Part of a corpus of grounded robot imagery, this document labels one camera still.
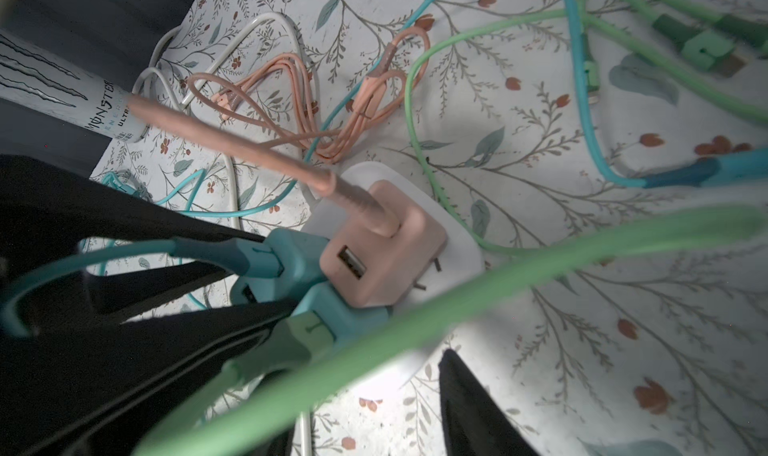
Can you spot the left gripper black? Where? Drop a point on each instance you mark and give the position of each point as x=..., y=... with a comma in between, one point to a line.
x=93, y=377

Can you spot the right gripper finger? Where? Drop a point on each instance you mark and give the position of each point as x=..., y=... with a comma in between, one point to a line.
x=472, y=423

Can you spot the pink charger plug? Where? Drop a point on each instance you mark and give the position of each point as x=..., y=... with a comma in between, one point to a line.
x=370, y=270

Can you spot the green charger plug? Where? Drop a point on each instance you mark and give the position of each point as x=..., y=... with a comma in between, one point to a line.
x=295, y=341

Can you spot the white energy drink can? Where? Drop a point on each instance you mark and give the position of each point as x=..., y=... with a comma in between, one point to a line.
x=37, y=79

